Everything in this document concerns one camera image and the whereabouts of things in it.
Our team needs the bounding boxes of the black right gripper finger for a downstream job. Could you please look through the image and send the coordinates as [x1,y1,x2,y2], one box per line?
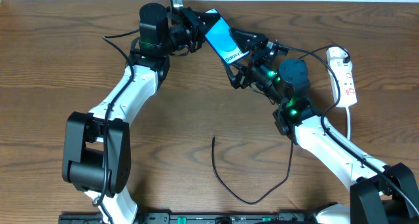
[225,63,244,89]
[230,28,268,52]

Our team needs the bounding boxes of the blue Samsung Galaxy smartphone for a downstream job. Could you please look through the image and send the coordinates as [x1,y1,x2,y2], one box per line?
[205,16,249,65]

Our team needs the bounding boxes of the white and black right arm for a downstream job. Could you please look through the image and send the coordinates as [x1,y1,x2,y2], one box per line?
[226,28,418,223]

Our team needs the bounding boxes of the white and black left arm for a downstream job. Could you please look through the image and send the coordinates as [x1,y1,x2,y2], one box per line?
[58,3,221,223]

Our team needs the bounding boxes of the white USB charger adapter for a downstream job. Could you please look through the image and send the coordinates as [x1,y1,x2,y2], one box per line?
[326,47,350,64]

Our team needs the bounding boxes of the white power strip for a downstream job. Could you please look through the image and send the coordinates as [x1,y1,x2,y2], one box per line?
[329,58,357,108]

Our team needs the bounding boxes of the white power strip cord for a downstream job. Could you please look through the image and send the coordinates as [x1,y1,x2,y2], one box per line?
[345,106,352,140]

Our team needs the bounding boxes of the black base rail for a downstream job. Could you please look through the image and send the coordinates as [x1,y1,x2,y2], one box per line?
[58,212,318,224]

